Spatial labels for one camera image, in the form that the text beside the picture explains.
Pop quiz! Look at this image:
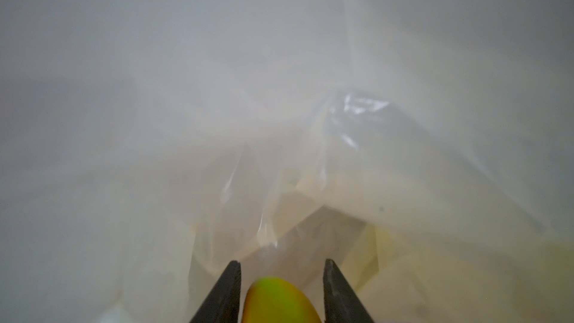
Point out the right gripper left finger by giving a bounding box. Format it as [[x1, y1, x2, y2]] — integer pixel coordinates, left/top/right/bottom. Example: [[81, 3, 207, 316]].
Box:
[[190, 260, 242, 323]]

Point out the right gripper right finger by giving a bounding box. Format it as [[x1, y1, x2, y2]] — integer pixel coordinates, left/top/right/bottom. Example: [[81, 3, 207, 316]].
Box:
[[323, 259, 374, 323]]

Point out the yellow green mango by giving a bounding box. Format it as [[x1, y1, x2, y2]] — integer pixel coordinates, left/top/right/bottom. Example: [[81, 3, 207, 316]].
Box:
[[241, 277, 322, 323]]

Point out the cream plastic bag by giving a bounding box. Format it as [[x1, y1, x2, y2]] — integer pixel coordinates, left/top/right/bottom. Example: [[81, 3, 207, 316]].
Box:
[[1, 0, 573, 322]]

